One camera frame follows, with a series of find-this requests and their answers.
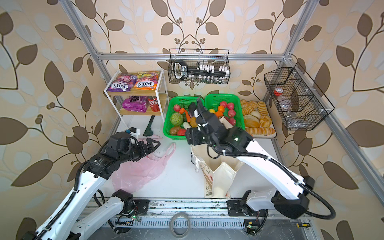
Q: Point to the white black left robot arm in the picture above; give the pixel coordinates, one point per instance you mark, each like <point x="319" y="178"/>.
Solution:
<point x="64" y="224"/>

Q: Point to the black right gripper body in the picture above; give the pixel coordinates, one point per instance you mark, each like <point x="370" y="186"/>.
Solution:
<point x="199" y="137"/>

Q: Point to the white wooden two-tier shelf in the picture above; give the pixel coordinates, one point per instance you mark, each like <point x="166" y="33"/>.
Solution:
<point x="161" y="92"/>

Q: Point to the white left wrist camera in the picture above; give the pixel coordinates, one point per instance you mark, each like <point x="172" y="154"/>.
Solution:
<point x="133" y="131"/>

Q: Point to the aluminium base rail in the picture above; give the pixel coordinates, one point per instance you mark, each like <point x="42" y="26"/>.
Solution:
<point x="204" y="213"/>

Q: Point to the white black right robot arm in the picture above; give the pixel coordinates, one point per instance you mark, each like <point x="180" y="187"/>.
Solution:
<point x="294" y="195"/>

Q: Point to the orange Fox's candy bag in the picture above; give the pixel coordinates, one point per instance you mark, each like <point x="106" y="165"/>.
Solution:
<point x="147" y="80"/>

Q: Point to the black wire basket right wall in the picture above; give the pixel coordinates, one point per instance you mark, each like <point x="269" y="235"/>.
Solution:
<point x="306" y="104"/>

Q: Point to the black wire basket wall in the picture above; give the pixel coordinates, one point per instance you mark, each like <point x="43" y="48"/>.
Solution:
<point x="216" y="57"/>
<point x="306" y="104"/>

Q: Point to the right green plastic basket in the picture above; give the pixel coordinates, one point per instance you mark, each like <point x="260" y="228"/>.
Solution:
<point x="228" y="106"/>

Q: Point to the dark green scraper tool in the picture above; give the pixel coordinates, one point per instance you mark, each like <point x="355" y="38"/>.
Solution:
<point x="148" y="131"/>

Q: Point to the purple Fox's candy bag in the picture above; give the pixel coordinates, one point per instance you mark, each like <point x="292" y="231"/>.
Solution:
<point x="123" y="83"/>

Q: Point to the red cola can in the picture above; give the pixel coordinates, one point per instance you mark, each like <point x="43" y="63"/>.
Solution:
<point x="154" y="103"/>

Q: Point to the orange fruit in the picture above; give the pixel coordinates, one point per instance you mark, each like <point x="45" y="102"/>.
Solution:
<point x="221" y="109"/>

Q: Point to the brown potato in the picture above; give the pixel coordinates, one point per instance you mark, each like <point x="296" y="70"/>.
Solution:
<point x="174" y="130"/>

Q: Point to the red tomato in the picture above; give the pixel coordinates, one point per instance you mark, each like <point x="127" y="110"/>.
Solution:
<point x="181" y="132"/>

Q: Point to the dark purple eggplant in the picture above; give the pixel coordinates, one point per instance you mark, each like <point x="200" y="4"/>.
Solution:
<point x="191" y="109"/>

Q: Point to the red capped plastic bottle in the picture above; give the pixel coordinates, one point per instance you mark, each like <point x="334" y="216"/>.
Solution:
<point x="279" y="94"/>

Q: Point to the tray of bread rolls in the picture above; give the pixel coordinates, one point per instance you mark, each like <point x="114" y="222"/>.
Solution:
<point x="258" y="122"/>

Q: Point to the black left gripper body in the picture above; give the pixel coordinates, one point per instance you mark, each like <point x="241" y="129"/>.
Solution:
<point x="139" y="151"/>

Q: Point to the purple snack packet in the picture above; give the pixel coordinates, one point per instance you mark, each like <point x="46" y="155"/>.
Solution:
<point x="136" y="104"/>

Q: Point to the left green plastic basket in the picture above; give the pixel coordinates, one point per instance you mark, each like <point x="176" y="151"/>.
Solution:
<point x="184" y="102"/>

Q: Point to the green cabbage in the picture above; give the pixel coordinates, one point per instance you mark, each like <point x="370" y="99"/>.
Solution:
<point x="176" y="119"/>

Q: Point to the small yellow screwdriver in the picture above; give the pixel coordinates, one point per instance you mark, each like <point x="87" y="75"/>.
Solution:
<point x="303" y="225"/>

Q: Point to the white radish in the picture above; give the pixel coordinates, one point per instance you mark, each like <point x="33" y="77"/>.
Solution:
<point x="186" y="125"/>

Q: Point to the roll of clear tape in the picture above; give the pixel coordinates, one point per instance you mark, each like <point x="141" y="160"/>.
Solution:
<point x="180" y="221"/>

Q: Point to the orange carrot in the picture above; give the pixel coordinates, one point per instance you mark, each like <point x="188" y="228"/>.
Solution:
<point x="185" y="114"/>

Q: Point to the green plastic basket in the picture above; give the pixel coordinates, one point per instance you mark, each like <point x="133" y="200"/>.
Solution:
<point x="184" y="102"/>
<point x="228" y="106"/>

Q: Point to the pink plastic bag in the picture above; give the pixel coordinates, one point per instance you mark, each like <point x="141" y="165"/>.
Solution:
<point x="133" y="176"/>

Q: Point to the cream canvas tote bag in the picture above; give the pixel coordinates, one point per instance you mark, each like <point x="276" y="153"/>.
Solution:
<point x="219" y="173"/>

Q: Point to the black wire basket back wall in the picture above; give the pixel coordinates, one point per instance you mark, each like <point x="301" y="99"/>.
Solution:
<point x="216" y="57"/>

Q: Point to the yellow potato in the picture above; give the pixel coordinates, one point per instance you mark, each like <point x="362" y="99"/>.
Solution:
<point x="193" y="122"/>

